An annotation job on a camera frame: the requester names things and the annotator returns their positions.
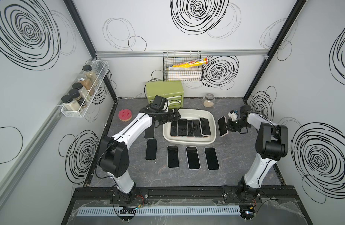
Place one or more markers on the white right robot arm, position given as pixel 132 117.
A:
pixel 271 146

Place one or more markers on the spice jar black lid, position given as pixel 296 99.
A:
pixel 70 103
pixel 90 74

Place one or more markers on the spice jar black lid front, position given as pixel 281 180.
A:
pixel 70 103

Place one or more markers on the spice jar white contents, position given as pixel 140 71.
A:
pixel 82 90

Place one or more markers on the grey slotted cable duct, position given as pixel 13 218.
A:
pixel 159 211

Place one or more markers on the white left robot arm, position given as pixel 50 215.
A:
pixel 114 159

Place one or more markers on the white box in basket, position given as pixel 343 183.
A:
pixel 185 69

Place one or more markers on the spice jar black lid rear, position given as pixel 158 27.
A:
pixel 90 74

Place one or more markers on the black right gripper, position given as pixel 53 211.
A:
pixel 228 126

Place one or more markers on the extra black phone in box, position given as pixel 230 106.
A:
pixel 193 128

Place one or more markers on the spice jar dark contents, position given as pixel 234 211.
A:
pixel 78 97

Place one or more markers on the pink smiley sponge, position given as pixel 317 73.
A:
pixel 125 115

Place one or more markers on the spice jar brown contents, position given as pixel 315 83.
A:
pixel 86 82

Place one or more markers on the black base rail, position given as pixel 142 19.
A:
pixel 148 195

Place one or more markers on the clear wall spice shelf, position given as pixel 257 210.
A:
pixel 92 109

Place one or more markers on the green metal drawer toolbox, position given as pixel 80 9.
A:
pixel 172 91

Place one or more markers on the black wire wall basket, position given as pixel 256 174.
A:
pixel 179 74

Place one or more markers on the glass jar with powder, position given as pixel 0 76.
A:
pixel 209 100

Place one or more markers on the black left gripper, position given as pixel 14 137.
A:
pixel 170 117

